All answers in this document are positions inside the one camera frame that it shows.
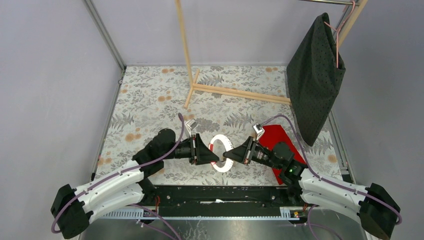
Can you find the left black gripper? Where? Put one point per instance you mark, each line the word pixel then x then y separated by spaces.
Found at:
pixel 199 153

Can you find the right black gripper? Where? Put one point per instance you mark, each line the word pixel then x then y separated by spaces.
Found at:
pixel 243 152

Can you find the large keyring with red handle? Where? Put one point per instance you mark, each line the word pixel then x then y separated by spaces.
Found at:
pixel 221 143

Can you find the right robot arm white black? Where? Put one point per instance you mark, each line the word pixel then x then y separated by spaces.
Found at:
pixel 372 207

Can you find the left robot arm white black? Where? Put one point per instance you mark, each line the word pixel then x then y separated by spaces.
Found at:
pixel 74 209

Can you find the red cloth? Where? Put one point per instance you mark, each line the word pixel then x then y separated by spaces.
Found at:
pixel 274 134

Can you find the floral patterned table mat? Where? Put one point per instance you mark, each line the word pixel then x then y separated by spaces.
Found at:
pixel 151 97

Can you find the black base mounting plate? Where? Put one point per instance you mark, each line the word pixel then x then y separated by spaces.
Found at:
pixel 195 198

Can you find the dark dotted hanging garment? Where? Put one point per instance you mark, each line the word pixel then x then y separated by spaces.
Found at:
pixel 314 78

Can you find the pink clothes hanger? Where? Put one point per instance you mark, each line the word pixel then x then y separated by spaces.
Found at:
pixel 338 30

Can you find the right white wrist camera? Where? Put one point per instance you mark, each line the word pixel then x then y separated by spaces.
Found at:
pixel 259 131

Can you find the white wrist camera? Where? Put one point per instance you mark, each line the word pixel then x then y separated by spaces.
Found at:
pixel 259 131
pixel 189 126

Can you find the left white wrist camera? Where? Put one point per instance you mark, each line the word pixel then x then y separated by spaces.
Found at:
pixel 189 126

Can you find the slotted cable duct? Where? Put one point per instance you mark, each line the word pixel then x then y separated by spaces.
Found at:
pixel 271 213

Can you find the aluminium frame post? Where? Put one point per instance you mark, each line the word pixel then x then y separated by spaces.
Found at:
pixel 104 33

